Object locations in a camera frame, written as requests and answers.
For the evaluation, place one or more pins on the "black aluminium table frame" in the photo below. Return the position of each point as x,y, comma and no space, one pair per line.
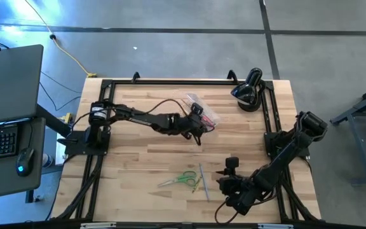
186,82

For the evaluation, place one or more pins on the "clear plastic supply box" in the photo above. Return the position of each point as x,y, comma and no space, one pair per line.
189,98

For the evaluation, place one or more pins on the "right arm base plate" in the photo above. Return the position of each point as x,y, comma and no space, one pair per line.
273,143

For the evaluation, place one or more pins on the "grey side desk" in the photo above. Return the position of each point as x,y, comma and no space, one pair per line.
11,186

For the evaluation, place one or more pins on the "black computer mouse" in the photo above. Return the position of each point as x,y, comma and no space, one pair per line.
24,162

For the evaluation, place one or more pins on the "silver bracket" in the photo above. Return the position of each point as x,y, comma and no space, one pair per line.
97,226
275,226

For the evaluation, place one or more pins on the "yellow connector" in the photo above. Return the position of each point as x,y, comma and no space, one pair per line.
66,118

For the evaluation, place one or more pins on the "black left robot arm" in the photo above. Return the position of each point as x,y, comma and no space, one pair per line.
145,119

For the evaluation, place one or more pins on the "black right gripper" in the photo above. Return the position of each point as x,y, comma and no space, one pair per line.
237,189

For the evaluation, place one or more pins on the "yellow-green crayon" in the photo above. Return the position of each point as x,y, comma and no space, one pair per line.
196,185

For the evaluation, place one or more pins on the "grey laptop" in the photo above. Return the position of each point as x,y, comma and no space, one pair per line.
8,82

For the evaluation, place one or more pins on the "black desk lamp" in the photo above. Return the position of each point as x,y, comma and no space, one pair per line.
248,90

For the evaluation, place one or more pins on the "white panel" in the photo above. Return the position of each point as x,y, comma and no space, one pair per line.
59,160

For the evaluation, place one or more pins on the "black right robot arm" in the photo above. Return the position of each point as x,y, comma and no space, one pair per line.
281,159

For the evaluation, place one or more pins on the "blue-grey metal cart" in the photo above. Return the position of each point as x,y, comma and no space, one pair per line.
361,106

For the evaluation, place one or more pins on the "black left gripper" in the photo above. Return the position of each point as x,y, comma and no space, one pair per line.
187,125

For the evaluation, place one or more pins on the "black frame clamp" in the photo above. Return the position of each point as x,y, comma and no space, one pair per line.
232,75
135,77

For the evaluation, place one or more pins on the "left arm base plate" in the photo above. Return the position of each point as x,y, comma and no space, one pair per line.
71,147

